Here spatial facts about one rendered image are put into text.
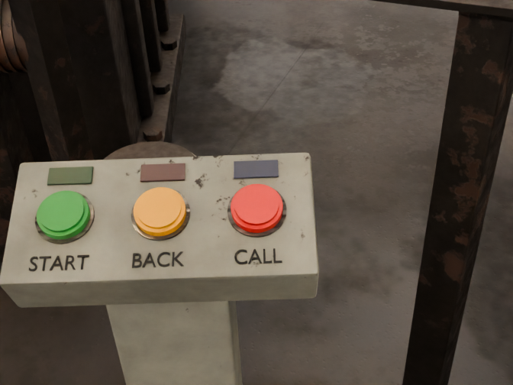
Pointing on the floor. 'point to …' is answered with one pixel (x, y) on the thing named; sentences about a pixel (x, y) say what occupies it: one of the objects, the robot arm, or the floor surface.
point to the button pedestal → (166, 261)
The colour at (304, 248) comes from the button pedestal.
